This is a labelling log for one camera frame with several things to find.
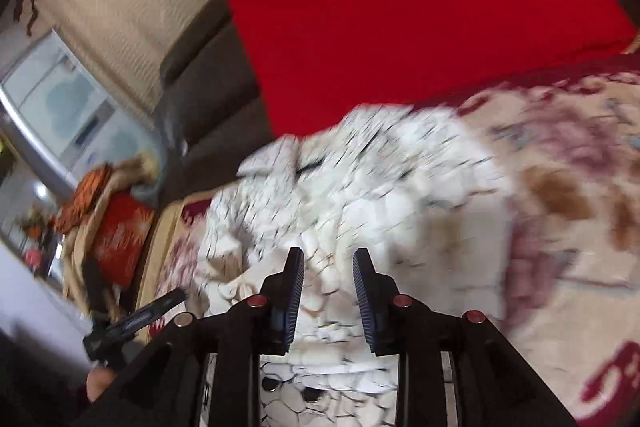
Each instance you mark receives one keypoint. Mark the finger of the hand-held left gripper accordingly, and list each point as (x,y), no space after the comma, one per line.
(92,289)
(150,313)

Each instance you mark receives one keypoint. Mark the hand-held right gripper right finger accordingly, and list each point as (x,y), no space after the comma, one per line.
(365,307)

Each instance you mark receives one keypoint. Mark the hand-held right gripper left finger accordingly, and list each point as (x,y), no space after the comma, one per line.
(291,307)

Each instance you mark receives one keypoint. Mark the white crackle-print garment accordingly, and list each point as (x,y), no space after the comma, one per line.
(360,187)

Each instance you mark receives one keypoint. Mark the person's left hand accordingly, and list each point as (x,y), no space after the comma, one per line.
(99,384)

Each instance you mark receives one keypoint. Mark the red gold-print box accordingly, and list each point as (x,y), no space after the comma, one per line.
(122,239)

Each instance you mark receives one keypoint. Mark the windowsill plant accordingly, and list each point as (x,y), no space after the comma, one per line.
(35,227)

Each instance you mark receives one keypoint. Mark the orange patterned cloth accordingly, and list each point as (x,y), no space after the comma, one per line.
(82,199)

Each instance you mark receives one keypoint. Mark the beige fluffy cloth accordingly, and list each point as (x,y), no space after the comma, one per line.
(137,167)

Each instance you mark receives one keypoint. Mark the white refrigerator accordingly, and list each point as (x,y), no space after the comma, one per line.
(60,102)

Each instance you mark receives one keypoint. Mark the dark grey headboard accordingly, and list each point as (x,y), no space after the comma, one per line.
(215,107)

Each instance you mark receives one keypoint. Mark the floral plush blanket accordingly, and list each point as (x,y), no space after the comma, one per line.
(575,207)

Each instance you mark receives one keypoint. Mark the red blanket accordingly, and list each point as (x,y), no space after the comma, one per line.
(400,17)

